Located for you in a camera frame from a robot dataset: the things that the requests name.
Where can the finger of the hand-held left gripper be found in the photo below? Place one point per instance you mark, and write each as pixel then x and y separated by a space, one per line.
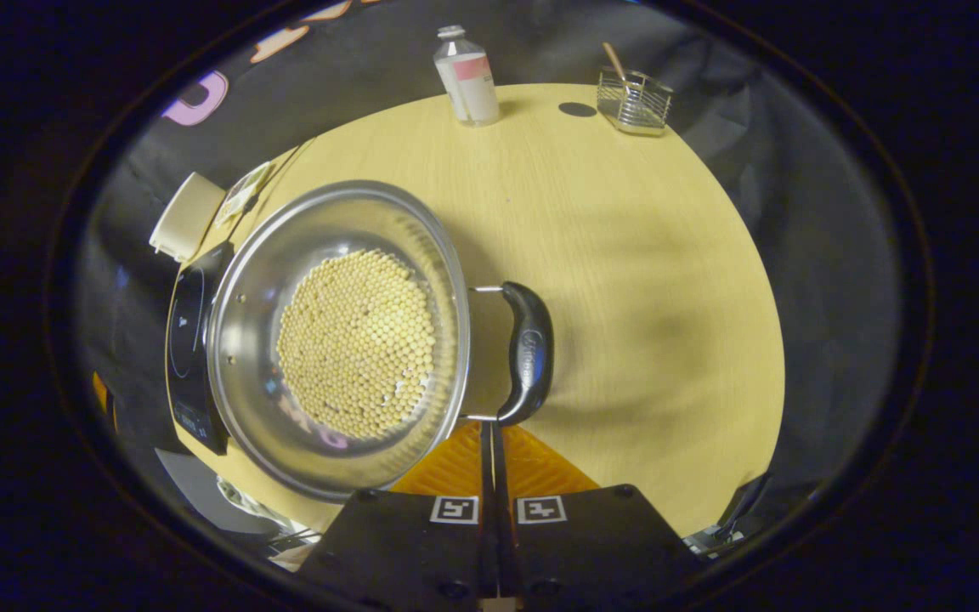
pixel 101 398

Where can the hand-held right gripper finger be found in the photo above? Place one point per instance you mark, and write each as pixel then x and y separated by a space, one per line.
pixel 502 510
pixel 487 510

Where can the black induction cooktop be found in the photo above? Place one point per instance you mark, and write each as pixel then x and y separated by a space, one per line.
pixel 192 340

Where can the white box-shaped appliance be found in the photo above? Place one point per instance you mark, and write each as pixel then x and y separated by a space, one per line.
pixel 188 217

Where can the white divided dish with grains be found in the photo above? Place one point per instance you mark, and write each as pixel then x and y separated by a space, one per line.
pixel 243 194

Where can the clear ribbed glass cup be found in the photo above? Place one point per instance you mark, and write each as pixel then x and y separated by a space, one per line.
pixel 636 106

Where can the clear bottle with pink label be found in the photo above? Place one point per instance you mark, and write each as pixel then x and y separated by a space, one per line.
pixel 468 85

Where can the wooden stick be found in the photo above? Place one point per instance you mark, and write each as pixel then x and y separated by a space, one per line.
pixel 615 61

